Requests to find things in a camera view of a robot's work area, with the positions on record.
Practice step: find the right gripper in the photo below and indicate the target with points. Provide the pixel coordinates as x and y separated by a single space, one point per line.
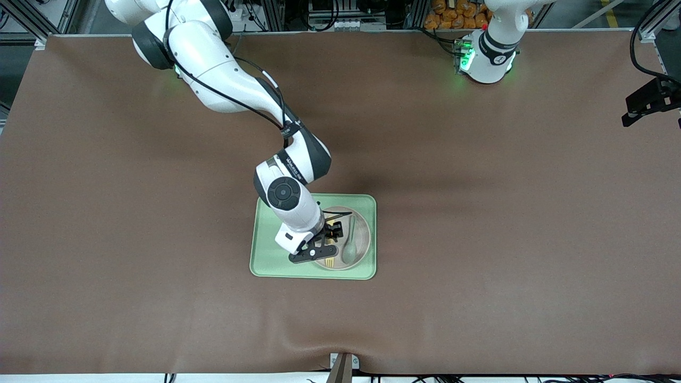
329 229

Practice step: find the yellow plastic fork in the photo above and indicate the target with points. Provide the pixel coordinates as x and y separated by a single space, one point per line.
330 261

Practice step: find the round beige plate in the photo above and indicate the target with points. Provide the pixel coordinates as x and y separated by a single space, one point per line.
363 234

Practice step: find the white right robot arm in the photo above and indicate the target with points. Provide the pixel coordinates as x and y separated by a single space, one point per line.
213 64

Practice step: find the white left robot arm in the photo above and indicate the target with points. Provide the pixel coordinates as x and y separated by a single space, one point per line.
487 69

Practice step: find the light green plastic spoon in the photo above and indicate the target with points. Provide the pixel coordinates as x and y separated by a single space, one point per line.
349 254

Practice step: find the light green rectangular tray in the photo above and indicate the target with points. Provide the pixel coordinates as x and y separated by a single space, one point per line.
367 266

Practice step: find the brown table mat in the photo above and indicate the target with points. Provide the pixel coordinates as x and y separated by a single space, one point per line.
159 266

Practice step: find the bag of orange snacks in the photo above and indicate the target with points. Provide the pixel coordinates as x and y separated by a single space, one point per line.
457 16

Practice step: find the white connector strip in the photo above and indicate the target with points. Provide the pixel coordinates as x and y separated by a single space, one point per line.
348 24

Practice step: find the white power strip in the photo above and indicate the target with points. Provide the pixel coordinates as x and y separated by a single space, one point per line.
242 13

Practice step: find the aluminium frame profile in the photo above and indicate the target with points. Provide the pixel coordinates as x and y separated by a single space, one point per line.
646 32
32 21

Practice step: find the metal table edge bracket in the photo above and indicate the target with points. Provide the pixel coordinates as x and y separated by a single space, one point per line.
343 369

